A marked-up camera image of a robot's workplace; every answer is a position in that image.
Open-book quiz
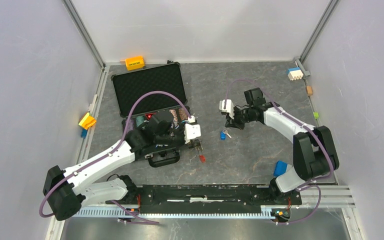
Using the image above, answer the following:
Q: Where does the brown wooden cube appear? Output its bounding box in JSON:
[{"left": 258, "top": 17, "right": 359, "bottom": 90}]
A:
[{"left": 306, "top": 86, "right": 314, "bottom": 97}]

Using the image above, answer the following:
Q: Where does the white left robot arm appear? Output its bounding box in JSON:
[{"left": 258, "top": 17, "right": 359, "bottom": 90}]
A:
[{"left": 39, "top": 111, "right": 202, "bottom": 221}]

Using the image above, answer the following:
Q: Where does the blue white toy block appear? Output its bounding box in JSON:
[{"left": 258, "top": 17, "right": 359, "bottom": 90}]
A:
[{"left": 287, "top": 67, "right": 304, "bottom": 81}]

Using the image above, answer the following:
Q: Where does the blue green white brick stack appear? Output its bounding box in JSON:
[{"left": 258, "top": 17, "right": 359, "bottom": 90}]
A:
[{"left": 273, "top": 160, "right": 293, "bottom": 178}]

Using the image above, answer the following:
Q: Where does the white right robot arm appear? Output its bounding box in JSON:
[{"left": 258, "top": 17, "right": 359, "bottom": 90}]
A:
[{"left": 219, "top": 88, "right": 340, "bottom": 204}]

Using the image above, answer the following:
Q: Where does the metal keyring tool red handle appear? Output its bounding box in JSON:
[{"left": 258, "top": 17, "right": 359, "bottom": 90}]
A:
[{"left": 196, "top": 146, "right": 206, "bottom": 163}]

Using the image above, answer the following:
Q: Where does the green small cube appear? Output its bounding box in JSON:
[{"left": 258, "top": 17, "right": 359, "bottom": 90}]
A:
[{"left": 313, "top": 112, "right": 319, "bottom": 120}]

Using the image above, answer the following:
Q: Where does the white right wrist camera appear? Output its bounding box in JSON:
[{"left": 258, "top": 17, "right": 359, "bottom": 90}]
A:
[{"left": 219, "top": 99, "right": 235, "bottom": 120}]

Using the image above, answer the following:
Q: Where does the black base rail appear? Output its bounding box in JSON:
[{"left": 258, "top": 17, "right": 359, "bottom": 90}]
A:
[{"left": 118, "top": 184, "right": 302, "bottom": 214}]

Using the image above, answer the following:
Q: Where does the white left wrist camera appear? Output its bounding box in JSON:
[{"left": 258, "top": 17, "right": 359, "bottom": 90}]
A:
[{"left": 183, "top": 115, "right": 201, "bottom": 144}]

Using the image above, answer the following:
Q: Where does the small blue block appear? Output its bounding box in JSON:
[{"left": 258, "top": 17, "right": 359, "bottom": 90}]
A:
[{"left": 80, "top": 129, "right": 88, "bottom": 139}]

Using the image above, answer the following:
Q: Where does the yellow orange toy block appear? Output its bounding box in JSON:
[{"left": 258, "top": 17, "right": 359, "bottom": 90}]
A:
[{"left": 78, "top": 112, "right": 97, "bottom": 130}]

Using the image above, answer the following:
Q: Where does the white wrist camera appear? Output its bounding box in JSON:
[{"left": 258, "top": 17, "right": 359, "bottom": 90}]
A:
[
  {"left": 183, "top": 115, "right": 201, "bottom": 144},
  {"left": 219, "top": 99, "right": 235, "bottom": 120}
]

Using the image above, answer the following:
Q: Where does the blue key tag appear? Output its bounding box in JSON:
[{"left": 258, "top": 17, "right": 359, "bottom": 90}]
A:
[{"left": 220, "top": 129, "right": 232, "bottom": 141}]

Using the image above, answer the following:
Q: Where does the black poker chip case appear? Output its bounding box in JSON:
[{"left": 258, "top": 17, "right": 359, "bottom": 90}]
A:
[{"left": 111, "top": 62, "right": 192, "bottom": 168}]

